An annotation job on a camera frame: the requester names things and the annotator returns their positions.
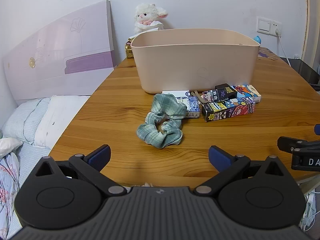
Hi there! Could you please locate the white pillow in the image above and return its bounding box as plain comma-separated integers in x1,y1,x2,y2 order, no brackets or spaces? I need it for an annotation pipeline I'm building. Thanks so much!
33,95,91,149

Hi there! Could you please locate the orange blue cartoon box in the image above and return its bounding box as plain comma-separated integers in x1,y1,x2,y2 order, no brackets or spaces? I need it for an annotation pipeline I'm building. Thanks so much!
231,84,262,104

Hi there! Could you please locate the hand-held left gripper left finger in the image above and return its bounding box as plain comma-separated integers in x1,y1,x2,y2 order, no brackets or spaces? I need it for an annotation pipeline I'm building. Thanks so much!
34,144,127,197

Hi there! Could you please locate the green plaid scrunchie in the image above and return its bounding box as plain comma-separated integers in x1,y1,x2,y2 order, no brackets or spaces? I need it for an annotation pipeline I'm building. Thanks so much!
136,93,187,149

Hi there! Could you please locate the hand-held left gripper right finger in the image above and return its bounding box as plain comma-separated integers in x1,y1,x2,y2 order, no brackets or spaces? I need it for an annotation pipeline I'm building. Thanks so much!
195,145,288,196

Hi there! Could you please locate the white cloth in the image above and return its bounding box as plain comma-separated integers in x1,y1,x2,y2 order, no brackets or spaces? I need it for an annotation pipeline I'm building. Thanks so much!
0,137,23,158

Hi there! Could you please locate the gold wrapped box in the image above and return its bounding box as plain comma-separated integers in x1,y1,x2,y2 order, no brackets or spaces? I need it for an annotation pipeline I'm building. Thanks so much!
124,41,135,59

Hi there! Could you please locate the light blue checked pillow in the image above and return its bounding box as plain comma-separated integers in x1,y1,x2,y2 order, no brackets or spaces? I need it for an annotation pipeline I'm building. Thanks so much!
1,97,52,145

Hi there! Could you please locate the white cable bundle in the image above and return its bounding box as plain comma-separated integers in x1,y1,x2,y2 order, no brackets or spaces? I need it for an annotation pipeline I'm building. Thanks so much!
299,175,320,231

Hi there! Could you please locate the small black box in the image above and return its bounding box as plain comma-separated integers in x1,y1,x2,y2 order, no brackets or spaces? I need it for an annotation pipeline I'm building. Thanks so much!
215,83,238,101

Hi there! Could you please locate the purple cartoon print box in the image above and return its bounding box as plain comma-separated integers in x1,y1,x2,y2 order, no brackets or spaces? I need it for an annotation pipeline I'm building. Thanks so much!
202,89,224,104

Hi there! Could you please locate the white plug with cable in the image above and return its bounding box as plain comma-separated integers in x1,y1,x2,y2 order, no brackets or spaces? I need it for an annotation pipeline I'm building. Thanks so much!
275,27,292,66

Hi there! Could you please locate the long cartoon print box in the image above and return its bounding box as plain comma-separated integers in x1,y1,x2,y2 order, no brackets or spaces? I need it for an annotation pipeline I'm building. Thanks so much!
201,97,256,123

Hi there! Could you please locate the purple sticker sheet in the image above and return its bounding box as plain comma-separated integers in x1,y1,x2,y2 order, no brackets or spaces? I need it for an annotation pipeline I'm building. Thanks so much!
257,46,279,61

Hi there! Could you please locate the floral quilt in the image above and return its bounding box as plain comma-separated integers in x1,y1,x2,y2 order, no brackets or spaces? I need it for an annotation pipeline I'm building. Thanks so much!
0,151,21,239

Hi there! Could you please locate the white plush lamb toy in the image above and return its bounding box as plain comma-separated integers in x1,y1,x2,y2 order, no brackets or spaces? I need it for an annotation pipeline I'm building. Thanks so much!
133,3,169,35

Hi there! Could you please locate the pink plastic storage bin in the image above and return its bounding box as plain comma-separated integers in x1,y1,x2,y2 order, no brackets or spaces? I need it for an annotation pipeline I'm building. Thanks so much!
130,28,261,95

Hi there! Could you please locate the black side desk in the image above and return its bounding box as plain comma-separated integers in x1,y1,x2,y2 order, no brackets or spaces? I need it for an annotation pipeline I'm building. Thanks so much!
287,57,320,92

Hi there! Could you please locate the flat white box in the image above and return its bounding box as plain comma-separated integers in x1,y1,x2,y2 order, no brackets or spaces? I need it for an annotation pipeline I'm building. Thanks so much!
162,90,191,98

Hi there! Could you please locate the blue white patterned box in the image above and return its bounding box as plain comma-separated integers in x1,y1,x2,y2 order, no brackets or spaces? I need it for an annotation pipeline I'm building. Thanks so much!
175,96,201,119

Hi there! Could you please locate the pink purple bed headboard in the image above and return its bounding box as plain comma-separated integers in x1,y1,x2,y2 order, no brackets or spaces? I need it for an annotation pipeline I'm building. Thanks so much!
2,0,119,107

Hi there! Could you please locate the white wall switch socket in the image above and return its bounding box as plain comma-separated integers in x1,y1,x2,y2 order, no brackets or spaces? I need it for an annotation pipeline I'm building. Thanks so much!
256,16,283,36

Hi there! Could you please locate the light blue bed sheet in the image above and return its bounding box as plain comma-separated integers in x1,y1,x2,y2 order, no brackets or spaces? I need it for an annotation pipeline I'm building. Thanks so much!
12,142,52,189

